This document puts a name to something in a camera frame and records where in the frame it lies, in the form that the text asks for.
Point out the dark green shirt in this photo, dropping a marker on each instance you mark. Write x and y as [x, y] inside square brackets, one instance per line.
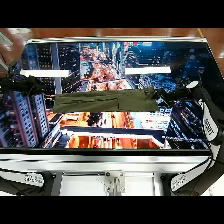
[100, 101]

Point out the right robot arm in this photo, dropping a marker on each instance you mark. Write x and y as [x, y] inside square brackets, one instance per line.
[210, 111]

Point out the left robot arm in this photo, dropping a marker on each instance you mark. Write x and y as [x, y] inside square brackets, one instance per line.
[20, 85]

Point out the silver frame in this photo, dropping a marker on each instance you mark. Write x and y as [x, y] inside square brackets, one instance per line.
[100, 160]

